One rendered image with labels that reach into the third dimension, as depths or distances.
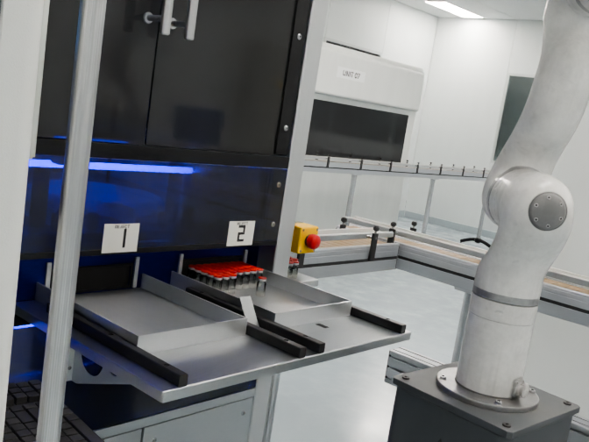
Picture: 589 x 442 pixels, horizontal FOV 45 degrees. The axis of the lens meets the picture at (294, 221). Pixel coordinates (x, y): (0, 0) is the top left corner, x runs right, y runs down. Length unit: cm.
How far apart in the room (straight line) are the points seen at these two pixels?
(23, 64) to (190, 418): 123
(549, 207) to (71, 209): 79
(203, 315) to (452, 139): 924
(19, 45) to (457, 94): 1004
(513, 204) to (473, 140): 919
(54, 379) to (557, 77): 94
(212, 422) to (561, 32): 119
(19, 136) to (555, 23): 99
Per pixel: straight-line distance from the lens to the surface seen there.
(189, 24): 147
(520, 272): 132
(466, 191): 1045
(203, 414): 183
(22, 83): 72
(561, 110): 133
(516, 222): 126
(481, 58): 1055
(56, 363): 81
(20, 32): 72
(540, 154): 139
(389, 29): 1002
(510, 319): 135
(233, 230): 170
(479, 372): 138
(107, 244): 149
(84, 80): 75
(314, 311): 157
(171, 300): 159
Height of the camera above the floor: 133
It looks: 9 degrees down
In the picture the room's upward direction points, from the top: 9 degrees clockwise
